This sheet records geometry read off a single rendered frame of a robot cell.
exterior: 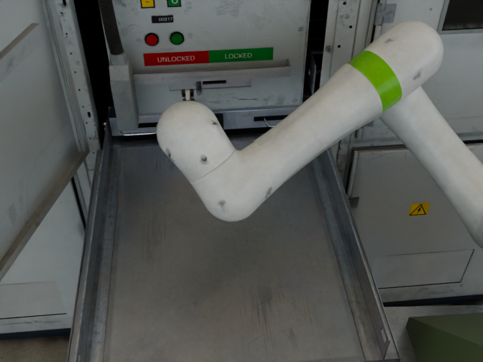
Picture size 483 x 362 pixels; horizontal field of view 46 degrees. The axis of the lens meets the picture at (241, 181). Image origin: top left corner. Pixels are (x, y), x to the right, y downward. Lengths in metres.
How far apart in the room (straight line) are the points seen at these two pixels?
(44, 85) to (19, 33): 0.15
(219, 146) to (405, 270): 1.24
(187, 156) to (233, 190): 0.10
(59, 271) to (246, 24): 0.99
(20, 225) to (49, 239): 0.42
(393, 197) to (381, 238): 0.19
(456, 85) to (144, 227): 0.87
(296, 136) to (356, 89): 0.14
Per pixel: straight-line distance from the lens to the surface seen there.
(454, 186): 1.28
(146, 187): 1.43
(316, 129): 1.01
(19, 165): 1.34
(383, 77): 1.06
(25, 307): 2.10
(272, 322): 1.16
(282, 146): 1.00
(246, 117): 1.54
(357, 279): 1.24
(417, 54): 1.09
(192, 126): 0.94
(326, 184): 1.43
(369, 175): 1.69
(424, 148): 1.27
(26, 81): 1.33
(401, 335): 1.30
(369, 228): 1.86
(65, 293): 2.00
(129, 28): 1.41
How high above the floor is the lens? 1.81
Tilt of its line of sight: 42 degrees down
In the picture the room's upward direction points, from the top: straight up
